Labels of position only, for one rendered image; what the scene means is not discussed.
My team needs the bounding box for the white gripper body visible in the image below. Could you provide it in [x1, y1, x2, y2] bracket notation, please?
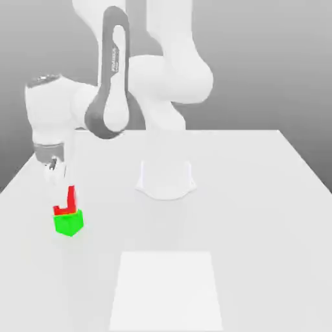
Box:
[43, 161, 68, 189]

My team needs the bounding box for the small red cube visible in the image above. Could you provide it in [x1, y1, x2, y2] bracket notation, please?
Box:
[53, 184, 78, 217]

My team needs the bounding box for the small green cube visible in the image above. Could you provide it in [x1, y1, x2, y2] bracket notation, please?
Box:
[53, 208, 85, 238]

